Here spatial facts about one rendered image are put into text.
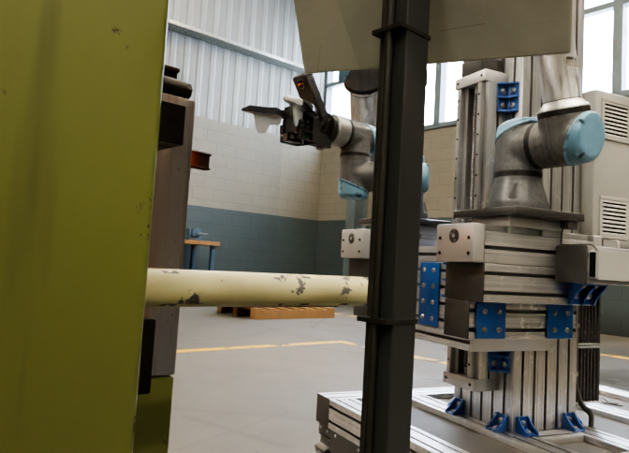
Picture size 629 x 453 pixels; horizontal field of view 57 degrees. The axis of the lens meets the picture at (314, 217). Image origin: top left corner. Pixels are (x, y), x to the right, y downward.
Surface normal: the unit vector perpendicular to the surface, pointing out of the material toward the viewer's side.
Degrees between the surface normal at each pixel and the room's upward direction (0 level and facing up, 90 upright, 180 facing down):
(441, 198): 90
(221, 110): 90
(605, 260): 90
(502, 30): 120
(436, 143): 90
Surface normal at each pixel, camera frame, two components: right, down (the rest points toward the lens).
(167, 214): 0.67, -0.02
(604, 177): 0.44, -0.04
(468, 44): -0.36, 0.41
